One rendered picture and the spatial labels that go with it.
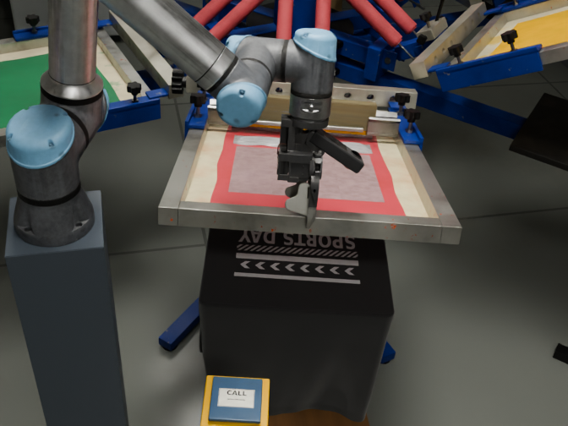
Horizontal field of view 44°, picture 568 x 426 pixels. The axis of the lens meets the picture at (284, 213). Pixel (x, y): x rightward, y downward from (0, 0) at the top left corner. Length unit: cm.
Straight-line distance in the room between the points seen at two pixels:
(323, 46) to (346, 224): 35
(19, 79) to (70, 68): 110
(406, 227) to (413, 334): 156
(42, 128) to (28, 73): 117
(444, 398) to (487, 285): 67
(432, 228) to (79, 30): 74
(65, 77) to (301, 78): 44
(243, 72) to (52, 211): 46
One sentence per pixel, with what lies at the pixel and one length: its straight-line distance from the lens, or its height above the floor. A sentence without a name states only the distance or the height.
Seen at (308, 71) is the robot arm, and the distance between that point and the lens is 123.
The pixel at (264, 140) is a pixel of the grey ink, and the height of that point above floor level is 111.
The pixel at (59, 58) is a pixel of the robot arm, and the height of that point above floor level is 151.
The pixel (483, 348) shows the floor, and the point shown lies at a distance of 294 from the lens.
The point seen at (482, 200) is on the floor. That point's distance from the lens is 366.
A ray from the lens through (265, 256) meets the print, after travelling 172.
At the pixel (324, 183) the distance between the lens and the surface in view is 160.
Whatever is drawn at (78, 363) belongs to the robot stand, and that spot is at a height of 86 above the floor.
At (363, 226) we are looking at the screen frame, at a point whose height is 126.
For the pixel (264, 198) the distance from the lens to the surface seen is 150.
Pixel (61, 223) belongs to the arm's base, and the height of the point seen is 125.
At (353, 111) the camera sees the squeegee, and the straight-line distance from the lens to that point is 189.
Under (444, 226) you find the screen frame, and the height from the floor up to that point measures 127.
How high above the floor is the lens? 213
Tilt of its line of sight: 40 degrees down
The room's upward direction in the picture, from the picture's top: 5 degrees clockwise
